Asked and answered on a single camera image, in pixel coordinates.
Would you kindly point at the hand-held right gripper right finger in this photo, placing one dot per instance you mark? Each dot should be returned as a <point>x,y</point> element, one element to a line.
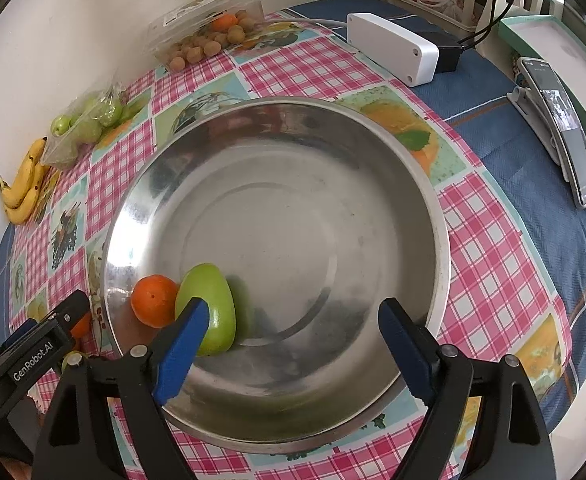
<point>405,355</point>

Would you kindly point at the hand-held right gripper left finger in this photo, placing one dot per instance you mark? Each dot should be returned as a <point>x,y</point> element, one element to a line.
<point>183,345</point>

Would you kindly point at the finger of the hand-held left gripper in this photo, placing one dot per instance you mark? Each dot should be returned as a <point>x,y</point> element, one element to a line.
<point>70,305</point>

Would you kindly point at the small orange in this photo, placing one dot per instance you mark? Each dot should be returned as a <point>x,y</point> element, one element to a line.
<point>82,326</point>

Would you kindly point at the green mango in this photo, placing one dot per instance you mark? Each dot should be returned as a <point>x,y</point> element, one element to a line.
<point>213,295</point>

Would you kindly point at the stainless steel bowl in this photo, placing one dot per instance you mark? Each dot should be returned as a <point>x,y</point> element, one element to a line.
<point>298,210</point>

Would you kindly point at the pink checked tablecloth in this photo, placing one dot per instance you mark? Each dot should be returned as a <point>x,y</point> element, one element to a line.
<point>493,270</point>

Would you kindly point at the yellow banana bunch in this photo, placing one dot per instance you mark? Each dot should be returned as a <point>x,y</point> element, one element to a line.
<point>23,185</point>

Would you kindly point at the clear bag of green jujubes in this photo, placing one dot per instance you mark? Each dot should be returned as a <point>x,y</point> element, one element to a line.
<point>90,127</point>

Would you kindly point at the loose green jujube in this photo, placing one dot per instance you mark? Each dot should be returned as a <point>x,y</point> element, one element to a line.
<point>60,125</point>

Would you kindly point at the blue cloth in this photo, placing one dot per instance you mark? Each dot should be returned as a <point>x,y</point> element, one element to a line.
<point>523,185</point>

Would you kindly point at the white phone stand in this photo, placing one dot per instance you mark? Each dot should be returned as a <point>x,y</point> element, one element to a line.
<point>535,120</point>

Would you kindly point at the black smartphone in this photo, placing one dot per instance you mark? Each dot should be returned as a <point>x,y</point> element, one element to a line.
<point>568,125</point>

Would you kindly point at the pile of brown longans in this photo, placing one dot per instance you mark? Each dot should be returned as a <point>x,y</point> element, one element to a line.
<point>208,45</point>

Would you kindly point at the black power adapter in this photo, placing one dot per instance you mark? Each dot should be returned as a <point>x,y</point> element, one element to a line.
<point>445,52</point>

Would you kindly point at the white plastic box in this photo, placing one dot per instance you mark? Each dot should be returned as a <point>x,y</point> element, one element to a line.
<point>388,45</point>

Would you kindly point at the clear plastic clamshell container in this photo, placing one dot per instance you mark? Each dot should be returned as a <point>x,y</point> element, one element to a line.
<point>198,10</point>

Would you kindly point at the orange tangerine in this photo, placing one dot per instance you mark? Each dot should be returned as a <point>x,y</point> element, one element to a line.
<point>224,21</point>

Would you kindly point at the green-edged white tray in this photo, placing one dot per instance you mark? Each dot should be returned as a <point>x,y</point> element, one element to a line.
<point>563,42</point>

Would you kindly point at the crumpled plastic bag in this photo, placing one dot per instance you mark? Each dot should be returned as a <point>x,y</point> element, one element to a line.
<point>443,2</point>

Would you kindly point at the white plastic basket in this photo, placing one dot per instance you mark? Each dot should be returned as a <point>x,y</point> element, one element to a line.
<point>403,0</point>

